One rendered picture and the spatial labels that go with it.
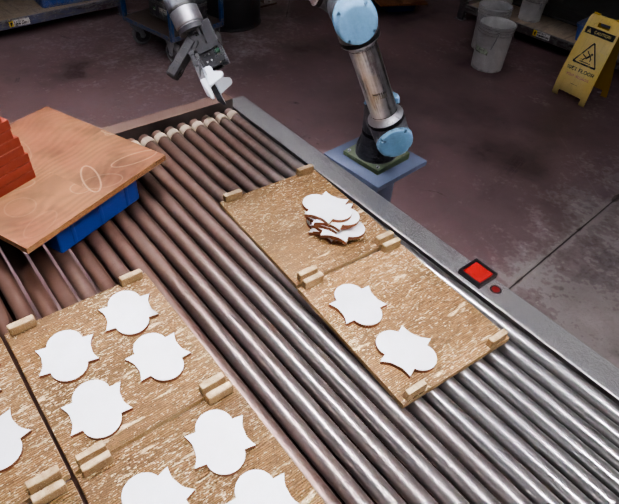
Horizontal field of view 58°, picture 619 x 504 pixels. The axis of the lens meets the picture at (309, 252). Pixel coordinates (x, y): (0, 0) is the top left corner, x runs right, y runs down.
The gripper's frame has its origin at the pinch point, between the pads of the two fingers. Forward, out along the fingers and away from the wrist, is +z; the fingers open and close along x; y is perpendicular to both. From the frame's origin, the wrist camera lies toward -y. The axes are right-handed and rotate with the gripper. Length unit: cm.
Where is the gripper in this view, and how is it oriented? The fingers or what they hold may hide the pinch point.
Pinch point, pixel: (217, 104)
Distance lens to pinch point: 153.2
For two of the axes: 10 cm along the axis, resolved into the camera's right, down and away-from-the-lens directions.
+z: 4.1, 9.0, 1.4
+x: 0.4, -1.7, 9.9
